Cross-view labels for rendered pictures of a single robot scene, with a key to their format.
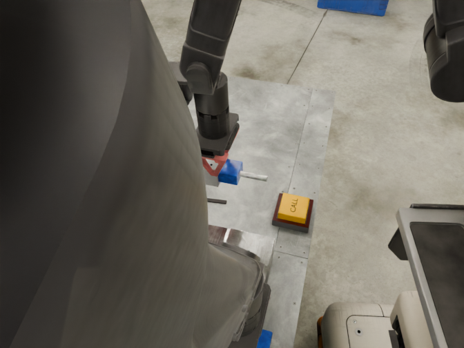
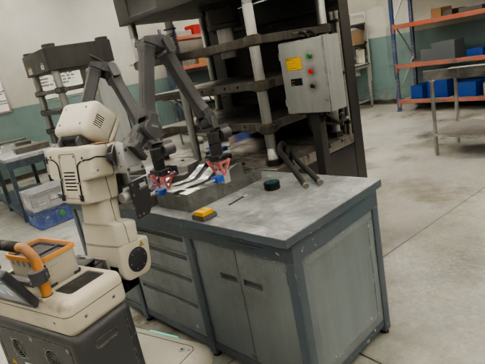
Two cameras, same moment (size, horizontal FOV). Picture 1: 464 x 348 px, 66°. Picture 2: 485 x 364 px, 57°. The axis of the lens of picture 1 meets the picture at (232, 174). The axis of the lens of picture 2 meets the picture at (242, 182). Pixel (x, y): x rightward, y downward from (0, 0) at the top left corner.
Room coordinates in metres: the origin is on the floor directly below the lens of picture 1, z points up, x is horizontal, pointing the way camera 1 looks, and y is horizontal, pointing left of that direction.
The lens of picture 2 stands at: (1.54, -1.66, 1.45)
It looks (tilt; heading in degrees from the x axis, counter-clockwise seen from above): 16 degrees down; 119
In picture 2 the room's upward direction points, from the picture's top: 11 degrees counter-clockwise
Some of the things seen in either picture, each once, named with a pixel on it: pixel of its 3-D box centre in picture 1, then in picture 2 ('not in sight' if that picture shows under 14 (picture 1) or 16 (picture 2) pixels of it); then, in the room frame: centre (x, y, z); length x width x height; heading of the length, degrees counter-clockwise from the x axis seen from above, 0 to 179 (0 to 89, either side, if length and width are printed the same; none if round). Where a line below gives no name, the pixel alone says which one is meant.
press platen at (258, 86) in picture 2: not in sight; (238, 92); (0.03, 1.22, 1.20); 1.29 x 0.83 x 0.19; 162
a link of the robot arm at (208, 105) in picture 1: (207, 92); (213, 136); (0.49, 0.03, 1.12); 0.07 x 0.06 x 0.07; 77
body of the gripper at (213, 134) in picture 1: (213, 121); (216, 150); (0.49, 0.03, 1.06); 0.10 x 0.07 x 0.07; 162
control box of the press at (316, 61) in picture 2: not in sight; (324, 166); (0.73, 0.80, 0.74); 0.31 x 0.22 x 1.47; 162
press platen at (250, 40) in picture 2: not in sight; (231, 56); (0.03, 1.22, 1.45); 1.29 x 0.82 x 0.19; 162
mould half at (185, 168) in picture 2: not in sight; (157, 183); (-0.06, 0.23, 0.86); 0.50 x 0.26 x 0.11; 89
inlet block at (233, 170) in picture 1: (235, 172); (216, 179); (0.48, -0.01, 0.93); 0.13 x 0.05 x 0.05; 71
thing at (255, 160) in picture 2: not in sight; (247, 151); (0.02, 1.23, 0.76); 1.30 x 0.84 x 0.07; 162
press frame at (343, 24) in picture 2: not in sight; (283, 118); (0.16, 1.67, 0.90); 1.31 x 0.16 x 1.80; 162
